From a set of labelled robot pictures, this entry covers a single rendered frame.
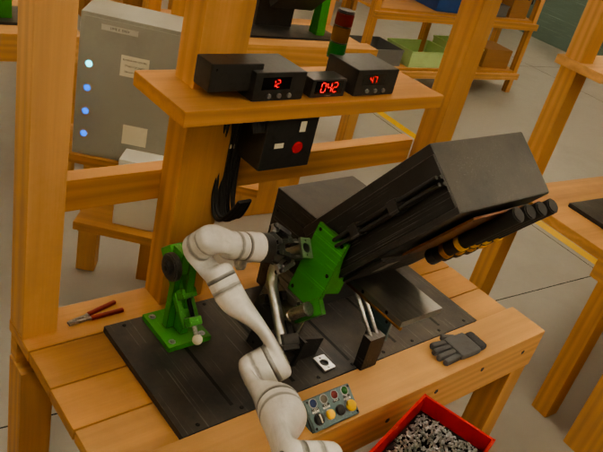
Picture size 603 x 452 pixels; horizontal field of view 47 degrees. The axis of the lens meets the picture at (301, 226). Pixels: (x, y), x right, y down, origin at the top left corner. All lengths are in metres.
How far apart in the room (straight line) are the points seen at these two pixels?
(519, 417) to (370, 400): 1.74
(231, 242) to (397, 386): 0.65
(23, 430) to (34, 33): 1.12
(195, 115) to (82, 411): 0.73
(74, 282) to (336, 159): 1.73
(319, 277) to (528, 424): 1.94
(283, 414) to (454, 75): 1.44
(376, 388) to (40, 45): 1.18
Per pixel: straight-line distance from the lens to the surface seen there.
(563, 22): 12.27
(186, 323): 1.84
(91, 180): 1.81
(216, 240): 1.56
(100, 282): 3.58
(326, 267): 1.79
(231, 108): 1.65
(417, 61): 7.45
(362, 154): 2.36
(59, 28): 1.52
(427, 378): 2.03
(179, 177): 1.81
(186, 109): 1.59
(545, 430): 3.57
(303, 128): 1.83
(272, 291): 1.87
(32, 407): 2.09
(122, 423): 1.71
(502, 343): 2.29
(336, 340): 2.03
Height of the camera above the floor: 2.14
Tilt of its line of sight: 29 degrees down
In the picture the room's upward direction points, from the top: 15 degrees clockwise
